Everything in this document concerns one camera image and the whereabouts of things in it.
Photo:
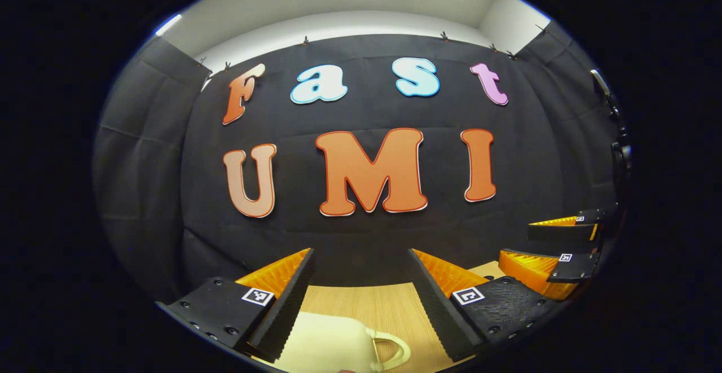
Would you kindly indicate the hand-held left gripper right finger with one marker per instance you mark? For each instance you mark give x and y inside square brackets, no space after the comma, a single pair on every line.
[437,316]

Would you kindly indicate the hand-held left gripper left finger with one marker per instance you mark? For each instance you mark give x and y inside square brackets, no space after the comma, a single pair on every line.
[285,311]

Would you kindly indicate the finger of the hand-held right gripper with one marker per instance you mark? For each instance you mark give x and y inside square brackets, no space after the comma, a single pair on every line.
[578,266]
[564,232]

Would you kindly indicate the pale yellow small suitcase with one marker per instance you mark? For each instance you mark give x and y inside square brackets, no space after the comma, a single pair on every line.
[327,345]

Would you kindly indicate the row of small backdrop clips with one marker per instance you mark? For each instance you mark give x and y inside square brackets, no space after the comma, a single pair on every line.
[444,36]

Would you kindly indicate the ceiling light strip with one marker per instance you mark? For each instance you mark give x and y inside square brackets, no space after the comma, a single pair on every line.
[168,24]

